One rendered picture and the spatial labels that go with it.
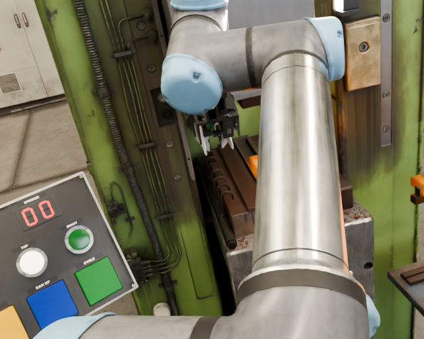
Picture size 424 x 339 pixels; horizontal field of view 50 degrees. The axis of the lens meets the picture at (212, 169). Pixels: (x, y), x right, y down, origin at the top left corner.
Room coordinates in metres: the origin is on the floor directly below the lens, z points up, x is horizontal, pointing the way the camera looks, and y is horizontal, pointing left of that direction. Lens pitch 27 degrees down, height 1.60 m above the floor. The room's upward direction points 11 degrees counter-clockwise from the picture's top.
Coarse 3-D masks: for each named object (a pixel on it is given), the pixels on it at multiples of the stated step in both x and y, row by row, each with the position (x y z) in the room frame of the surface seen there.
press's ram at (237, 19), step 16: (160, 0) 1.14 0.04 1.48; (240, 0) 0.96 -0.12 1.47; (256, 0) 0.96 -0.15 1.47; (272, 0) 0.97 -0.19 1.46; (288, 0) 0.97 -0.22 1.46; (304, 0) 0.97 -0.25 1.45; (240, 16) 0.96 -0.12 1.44; (256, 16) 0.96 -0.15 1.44; (272, 16) 0.97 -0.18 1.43; (288, 16) 0.97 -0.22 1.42; (304, 16) 0.97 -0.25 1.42
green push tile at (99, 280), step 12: (96, 264) 0.78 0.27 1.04; (108, 264) 0.79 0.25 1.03; (84, 276) 0.76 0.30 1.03; (96, 276) 0.77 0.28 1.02; (108, 276) 0.77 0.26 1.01; (84, 288) 0.75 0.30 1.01; (96, 288) 0.75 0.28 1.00; (108, 288) 0.76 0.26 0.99; (120, 288) 0.76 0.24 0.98; (96, 300) 0.74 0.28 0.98
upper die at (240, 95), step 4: (232, 92) 0.96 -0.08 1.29; (236, 92) 0.96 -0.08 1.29; (240, 92) 0.96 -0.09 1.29; (244, 92) 0.96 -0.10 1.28; (248, 92) 0.96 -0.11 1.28; (252, 92) 0.96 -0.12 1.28; (256, 92) 0.96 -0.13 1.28; (260, 92) 0.96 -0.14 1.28; (236, 96) 0.96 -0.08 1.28; (240, 96) 0.96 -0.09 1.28; (244, 96) 0.96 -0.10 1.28; (248, 96) 0.96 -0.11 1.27; (252, 96) 0.96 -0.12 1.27; (236, 100) 0.96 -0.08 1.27
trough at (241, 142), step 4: (236, 140) 1.36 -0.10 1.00; (240, 140) 1.36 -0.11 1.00; (244, 140) 1.36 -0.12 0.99; (240, 144) 1.35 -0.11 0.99; (244, 144) 1.34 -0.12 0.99; (248, 144) 1.33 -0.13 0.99; (244, 148) 1.31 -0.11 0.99; (248, 148) 1.31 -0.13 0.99; (252, 148) 1.28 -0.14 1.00; (244, 152) 1.29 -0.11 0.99; (248, 152) 1.28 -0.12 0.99; (252, 152) 1.27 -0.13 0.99; (248, 156) 1.25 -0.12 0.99; (248, 160) 1.22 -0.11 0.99
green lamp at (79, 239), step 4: (72, 232) 0.81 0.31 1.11; (76, 232) 0.81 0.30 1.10; (80, 232) 0.82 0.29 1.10; (84, 232) 0.82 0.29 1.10; (72, 236) 0.81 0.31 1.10; (76, 236) 0.81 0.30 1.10; (80, 236) 0.81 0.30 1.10; (84, 236) 0.81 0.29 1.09; (88, 236) 0.82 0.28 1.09; (68, 240) 0.80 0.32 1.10; (72, 240) 0.80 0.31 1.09; (76, 240) 0.80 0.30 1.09; (80, 240) 0.80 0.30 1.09; (84, 240) 0.81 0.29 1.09; (88, 240) 0.81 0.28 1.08; (72, 244) 0.80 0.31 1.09; (76, 244) 0.80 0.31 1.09; (80, 244) 0.80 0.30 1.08; (84, 244) 0.80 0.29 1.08; (88, 244) 0.81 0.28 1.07; (76, 248) 0.79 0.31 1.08; (80, 248) 0.80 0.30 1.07; (84, 248) 0.80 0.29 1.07
